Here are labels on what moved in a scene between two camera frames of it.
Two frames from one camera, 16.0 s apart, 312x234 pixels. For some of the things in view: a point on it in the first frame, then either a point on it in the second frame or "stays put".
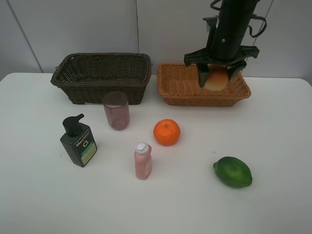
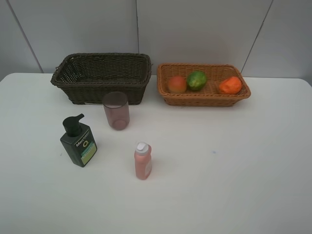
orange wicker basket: (180, 85) stays put
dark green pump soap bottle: (78, 142) stays put
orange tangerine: (166, 132) to (230, 85)
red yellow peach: (218, 77) to (177, 84)
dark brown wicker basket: (85, 77) stays put
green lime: (233, 172) to (196, 80)
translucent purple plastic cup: (117, 106) stays put
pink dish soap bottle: (143, 160) stays put
